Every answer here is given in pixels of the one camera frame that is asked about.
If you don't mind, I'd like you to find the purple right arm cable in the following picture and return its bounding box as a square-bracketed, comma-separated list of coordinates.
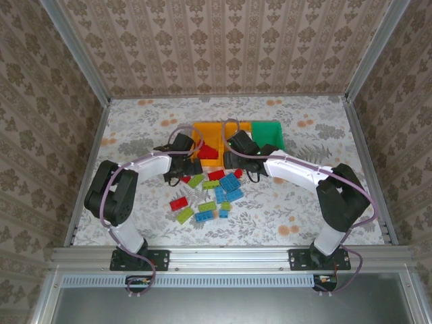
[221, 118, 378, 298]

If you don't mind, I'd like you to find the yellow plastic bin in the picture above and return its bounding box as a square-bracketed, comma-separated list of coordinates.
[192, 121, 225, 168]
[221, 121, 254, 168]

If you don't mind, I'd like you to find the aluminium frame post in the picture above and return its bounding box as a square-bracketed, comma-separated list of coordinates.
[344, 0, 411, 102]
[38, 0, 112, 105]

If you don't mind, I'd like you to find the small wired electronics board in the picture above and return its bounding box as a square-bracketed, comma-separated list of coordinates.
[313, 273, 338, 291]
[125, 275, 153, 291]

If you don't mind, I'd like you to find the aluminium front frame beam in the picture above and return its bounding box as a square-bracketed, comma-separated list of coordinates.
[50, 245, 414, 271]

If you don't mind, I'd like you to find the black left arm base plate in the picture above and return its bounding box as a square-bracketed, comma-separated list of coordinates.
[110, 248, 170, 272]

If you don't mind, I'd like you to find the grey slotted cable duct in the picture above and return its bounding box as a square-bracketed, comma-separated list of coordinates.
[62, 273, 317, 288]

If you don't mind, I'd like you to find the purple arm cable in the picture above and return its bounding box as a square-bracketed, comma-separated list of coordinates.
[101, 126, 205, 298]
[221, 118, 378, 298]

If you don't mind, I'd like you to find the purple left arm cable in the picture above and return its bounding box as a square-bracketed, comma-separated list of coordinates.
[101, 126, 205, 298]

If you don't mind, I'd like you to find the floral printed table cover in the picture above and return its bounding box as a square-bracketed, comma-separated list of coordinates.
[72, 95, 387, 247]

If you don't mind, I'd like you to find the aluminium side rail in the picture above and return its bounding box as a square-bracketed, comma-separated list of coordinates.
[342, 96, 399, 246]
[63, 97, 112, 247]

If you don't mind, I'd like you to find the green plastic bin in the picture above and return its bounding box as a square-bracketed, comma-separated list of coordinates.
[251, 120, 286, 153]

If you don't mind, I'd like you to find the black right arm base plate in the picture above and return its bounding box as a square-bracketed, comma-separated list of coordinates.
[288, 248, 352, 271]

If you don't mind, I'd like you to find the grey metal panel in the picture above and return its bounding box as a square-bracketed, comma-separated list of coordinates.
[50, 272, 418, 324]

